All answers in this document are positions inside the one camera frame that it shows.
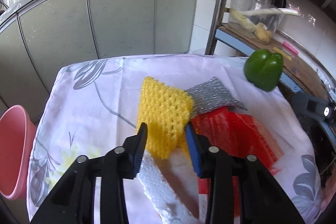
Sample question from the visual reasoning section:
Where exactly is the yellow knitted dishcloth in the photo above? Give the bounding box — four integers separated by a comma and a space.
137, 77, 194, 160

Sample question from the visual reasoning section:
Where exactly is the grey kitchen cabinet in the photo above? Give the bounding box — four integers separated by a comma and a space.
1, 0, 197, 121

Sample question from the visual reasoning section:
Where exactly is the cardboard shelf liner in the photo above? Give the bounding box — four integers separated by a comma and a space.
215, 24, 331, 100

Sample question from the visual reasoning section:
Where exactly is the green bell pepper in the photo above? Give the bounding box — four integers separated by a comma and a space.
243, 49, 283, 92

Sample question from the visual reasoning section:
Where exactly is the red snack wrapper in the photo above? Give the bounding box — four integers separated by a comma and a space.
188, 107, 284, 223

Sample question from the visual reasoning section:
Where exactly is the white foam net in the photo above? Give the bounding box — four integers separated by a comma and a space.
137, 151, 202, 223

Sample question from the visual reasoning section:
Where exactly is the pink plastic bucket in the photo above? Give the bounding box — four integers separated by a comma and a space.
1, 105, 37, 201

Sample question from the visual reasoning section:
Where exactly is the ginger root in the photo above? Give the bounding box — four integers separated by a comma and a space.
255, 22, 272, 44

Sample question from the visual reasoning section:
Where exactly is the white floral tablecloth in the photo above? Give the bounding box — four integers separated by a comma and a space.
27, 55, 322, 223

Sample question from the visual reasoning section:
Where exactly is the silver mesh cloth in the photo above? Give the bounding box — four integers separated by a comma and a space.
185, 77, 247, 119

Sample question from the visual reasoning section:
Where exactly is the clear plastic container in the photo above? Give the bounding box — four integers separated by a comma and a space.
228, 0, 284, 44

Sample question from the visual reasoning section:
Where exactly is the white leek stalk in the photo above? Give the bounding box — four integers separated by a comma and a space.
239, 8, 300, 16

